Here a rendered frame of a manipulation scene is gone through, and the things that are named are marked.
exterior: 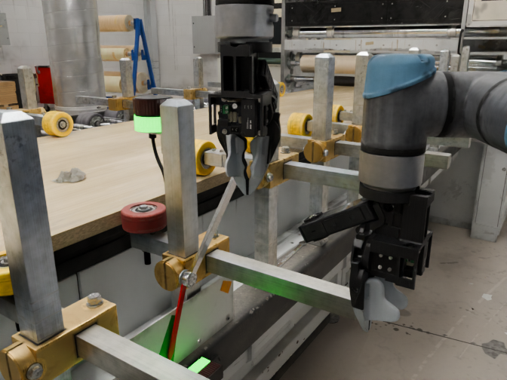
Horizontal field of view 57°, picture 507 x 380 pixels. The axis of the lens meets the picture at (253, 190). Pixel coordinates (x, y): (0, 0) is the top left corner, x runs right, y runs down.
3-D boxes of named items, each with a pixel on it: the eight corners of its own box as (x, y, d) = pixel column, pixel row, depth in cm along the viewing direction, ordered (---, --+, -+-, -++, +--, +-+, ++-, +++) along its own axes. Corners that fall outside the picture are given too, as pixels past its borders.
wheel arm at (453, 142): (470, 146, 122) (472, 133, 121) (468, 148, 119) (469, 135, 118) (301, 128, 148) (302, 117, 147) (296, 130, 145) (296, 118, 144)
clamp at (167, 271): (230, 262, 82) (229, 236, 80) (178, 295, 71) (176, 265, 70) (205, 255, 85) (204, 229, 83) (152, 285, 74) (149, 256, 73)
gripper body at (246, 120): (207, 139, 60) (204, 41, 56) (225, 128, 68) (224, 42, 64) (265, 142, 58) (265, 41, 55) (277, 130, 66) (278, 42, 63)
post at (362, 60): (361, 216, 140) (373, 51, 126) (356, 220, 137) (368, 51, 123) (349, 214, 142) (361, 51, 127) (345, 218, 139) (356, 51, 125)
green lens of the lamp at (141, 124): (182, 127, 72) (182, 113, 71) (155, 133, 67) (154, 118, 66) (155, 124, 75) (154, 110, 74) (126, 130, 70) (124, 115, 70)
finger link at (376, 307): (393, 353, 59) (400, 289, 56) (349, 338, 62) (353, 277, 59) (400, 341, 62) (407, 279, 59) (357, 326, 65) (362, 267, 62)
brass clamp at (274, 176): (300, 176, 98) (301, 152, 97) (267, 192, 88) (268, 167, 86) (275, 172, 102) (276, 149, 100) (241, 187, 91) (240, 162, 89)
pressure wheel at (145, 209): (178, 260, 88) (175, 203, 84) (147, 277, 81) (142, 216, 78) (148, 250, 92) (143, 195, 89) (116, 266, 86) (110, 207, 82)
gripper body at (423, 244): (413, 296, 55) (423, 200, 51) (344, 277, 59) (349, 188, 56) (428, 271, 61) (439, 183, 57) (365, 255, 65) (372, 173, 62)
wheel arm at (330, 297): (362, 315, 66) (364, 288, 64) (353, 326, 63) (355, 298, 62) (144, 244, 89) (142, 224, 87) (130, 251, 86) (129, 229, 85)
